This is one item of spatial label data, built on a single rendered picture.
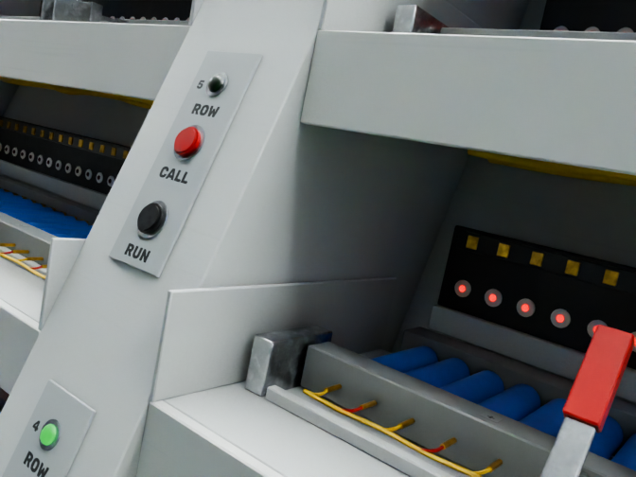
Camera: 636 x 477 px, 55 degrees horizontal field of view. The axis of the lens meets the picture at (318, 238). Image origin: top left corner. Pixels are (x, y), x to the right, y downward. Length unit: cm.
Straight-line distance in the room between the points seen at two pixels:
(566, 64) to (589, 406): 12
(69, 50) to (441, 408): 35
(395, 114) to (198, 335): 13
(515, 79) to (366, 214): 15
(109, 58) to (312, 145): 17
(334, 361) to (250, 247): 7
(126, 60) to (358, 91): 18
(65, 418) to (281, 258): 13
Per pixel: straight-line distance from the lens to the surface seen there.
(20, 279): 45
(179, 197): 31
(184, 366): 28
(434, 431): 28
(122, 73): 42
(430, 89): 27
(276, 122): 29
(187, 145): 31
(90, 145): 69
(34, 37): 53
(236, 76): 32
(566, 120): 24
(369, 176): 36
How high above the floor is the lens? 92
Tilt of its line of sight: 9 degrees up
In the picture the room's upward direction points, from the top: 23 degrees clockwise
